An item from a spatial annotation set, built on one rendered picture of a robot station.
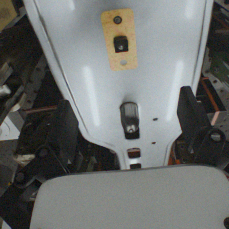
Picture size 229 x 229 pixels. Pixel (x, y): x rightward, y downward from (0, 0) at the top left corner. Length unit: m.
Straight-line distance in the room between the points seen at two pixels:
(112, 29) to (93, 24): 0.02
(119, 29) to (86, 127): 0.20
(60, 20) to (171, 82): 0.18
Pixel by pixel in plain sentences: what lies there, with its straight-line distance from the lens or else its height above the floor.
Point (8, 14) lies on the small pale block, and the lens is 0.22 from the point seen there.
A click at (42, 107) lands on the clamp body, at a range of 0.41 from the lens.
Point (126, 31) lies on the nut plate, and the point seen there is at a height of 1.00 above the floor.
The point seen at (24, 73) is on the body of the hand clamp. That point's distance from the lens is 0.26.
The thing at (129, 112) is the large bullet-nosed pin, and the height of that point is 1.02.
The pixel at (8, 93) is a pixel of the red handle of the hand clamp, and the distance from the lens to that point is 0.23.
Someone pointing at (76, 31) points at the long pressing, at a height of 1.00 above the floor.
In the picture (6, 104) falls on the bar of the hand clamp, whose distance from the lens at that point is 0.22.
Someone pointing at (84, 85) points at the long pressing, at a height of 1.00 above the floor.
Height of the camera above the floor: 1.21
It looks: 41 degrees down
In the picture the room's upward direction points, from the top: 179 degrees clockwise
